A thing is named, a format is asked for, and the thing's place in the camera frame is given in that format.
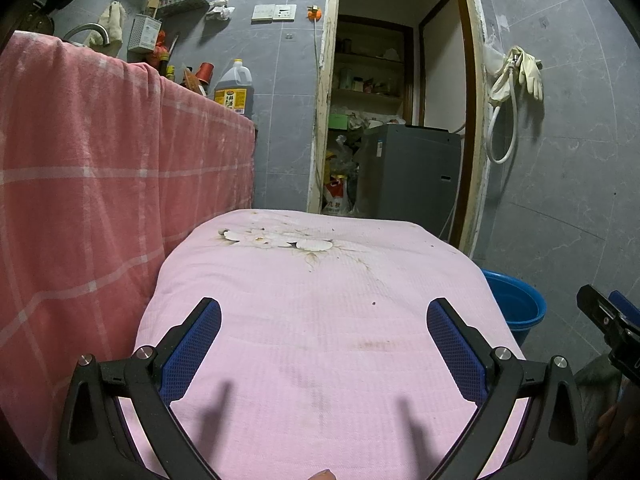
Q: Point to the grey green trousers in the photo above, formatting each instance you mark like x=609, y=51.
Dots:
x=595, y=380

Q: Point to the person's left hand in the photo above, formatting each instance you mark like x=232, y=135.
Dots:
x=322, y=475

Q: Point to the large cooking oil bottle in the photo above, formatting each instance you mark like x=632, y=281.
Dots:
x=234, y=92

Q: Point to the beige hanging towel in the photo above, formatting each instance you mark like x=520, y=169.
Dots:
x=112, y=22

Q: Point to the green box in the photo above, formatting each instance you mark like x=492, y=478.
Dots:
x=339, y=122

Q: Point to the metal faucet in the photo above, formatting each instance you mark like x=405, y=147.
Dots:
x=95, y=30

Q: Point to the grey washing machine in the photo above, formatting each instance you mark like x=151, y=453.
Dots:
x=405, y=180

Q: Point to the clear plastic bag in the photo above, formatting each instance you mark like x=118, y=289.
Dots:
x=492, y=57

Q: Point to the metal utensil holder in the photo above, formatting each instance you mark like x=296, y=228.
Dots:
x=144, y=35

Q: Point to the wooden door frame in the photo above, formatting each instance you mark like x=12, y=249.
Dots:
x=322, y=85

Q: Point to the wooden shelf unit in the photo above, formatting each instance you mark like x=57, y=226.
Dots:
x=370, y=60

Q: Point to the white wall socket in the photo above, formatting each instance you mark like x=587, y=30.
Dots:
x=285, y=12

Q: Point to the white wall switch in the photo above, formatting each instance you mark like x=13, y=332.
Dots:
x=262, y=12

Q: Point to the red cup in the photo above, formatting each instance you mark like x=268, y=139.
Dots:
x=204, y=72

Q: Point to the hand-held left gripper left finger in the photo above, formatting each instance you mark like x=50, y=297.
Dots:
x=192, y=350

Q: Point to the white crumpled cloth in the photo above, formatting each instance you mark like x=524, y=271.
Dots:
x=220, y=9

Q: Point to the orange wall hook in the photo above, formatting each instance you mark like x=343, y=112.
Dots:
x=313, y=13

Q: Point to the dark sauce bottle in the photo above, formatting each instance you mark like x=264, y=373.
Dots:
x=170, y=73

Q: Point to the white and red bag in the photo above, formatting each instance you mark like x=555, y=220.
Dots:
x=336, y=197

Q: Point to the pink blanket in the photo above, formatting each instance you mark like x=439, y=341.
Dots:
x=325, y=310

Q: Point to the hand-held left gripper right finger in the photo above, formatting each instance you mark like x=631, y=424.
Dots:
x=457, y=355

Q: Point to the red mesh bag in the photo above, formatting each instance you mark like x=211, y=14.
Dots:
x=161, y=45

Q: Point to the cream rubber glove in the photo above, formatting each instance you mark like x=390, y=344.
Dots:
x=531, y=75
x=505, y=80

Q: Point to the person's right hand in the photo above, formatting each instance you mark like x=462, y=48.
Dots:
x=612, y=422

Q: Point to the plastic bag clutter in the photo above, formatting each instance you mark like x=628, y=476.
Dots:
x=346, y=155

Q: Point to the red checked cloth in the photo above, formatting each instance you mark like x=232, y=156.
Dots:
x=100, y=185

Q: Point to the blue plastic basin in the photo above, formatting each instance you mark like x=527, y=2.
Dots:
x=520, y=305

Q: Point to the yellow bag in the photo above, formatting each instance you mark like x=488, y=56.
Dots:
x=330, y=165

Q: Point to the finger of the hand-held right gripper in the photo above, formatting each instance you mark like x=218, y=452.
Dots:
x=627, y=307
x=600, y=312

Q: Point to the wooden spatula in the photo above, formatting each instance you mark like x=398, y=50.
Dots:
x=155, y=0

